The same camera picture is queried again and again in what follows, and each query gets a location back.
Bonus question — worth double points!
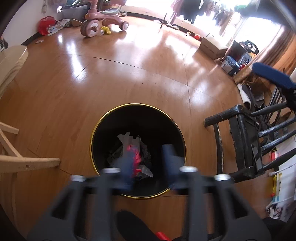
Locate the red bag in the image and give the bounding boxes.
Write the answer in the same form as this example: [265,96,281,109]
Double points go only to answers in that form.
[38,16,56,36]

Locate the white green paper carton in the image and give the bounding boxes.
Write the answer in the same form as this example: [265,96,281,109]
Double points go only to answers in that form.
[107,132,154,179]

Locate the cardboard box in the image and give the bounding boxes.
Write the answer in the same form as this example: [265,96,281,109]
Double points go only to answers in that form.
[199,37,228,60]

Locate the pink children's tricycle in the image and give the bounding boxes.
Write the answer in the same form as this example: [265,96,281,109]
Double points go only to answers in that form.
[80,1,129,38]

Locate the black gold-rimmed trash bin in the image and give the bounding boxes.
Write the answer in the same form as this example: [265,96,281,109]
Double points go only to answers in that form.
[90,103,187,199]

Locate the light wooden round table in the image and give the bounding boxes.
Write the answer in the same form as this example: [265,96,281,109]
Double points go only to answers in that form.
[0,45,61,174]

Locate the clothes rack with garments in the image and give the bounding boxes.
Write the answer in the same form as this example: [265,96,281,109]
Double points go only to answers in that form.
[159,0,234,30]

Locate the blue white patterned box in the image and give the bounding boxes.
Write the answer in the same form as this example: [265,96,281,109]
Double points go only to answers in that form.
[221,56,240,77]

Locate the black wooden chair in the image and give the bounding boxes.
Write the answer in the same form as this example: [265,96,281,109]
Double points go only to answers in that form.
[204,100,295,183]

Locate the children's picture book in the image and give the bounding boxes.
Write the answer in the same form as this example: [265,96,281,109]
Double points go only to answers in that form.
[47,19,70,36]

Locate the red grey wrapper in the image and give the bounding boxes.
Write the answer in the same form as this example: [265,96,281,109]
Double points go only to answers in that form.
[126,145,142,177]

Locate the yellow plush toy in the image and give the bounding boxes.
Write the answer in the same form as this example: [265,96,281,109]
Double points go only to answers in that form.
[100,26,111,35]

